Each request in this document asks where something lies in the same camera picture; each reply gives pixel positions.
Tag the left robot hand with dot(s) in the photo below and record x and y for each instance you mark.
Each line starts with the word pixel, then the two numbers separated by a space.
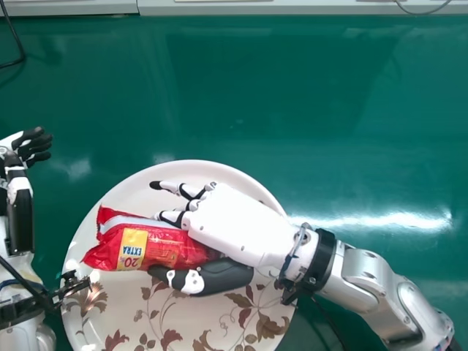
pixel 20 215

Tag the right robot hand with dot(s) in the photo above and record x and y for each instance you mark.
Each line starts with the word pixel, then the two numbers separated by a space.
pixel 241 226

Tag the red biscuit packet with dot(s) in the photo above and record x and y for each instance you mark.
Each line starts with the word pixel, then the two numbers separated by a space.
pixel 164 248

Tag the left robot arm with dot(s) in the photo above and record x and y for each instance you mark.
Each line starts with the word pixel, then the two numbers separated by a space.
pixel 25 336

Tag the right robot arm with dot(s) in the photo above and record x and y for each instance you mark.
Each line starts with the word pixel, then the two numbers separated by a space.
pixel 384 289

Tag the white plate brown leaf pattern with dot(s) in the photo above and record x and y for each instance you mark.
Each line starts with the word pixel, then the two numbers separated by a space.
pixel 175 321

